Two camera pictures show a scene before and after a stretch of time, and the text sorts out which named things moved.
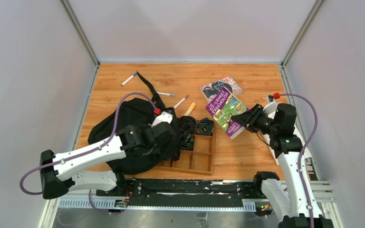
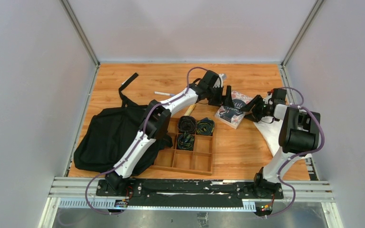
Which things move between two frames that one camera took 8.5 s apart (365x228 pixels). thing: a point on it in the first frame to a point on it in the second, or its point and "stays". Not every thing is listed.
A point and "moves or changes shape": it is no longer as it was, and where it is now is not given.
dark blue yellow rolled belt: [205, 127] stays
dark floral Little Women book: [210, 90] moves or changes shape
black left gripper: [168, 135] to [219, 98]
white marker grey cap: [170, 94] stays
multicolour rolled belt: [186, 141] stays
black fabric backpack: [131, 112] moves or changes shape
